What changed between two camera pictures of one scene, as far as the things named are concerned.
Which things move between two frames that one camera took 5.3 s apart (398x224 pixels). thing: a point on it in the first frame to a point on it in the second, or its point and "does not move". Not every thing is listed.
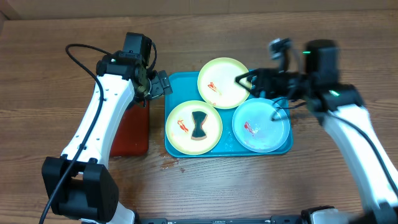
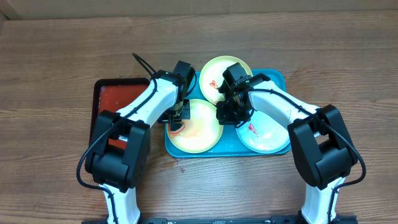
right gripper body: x=286 y=87 to x=234 y=114
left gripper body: x=153 y=88 to x=178 y=112
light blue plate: x=253 y=128 does not move
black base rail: x=275 y=219 does not move
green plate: x=180 y=126 does not move
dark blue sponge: x=199 y=133 to x=175 y=126
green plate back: x=217 y=84 does not move
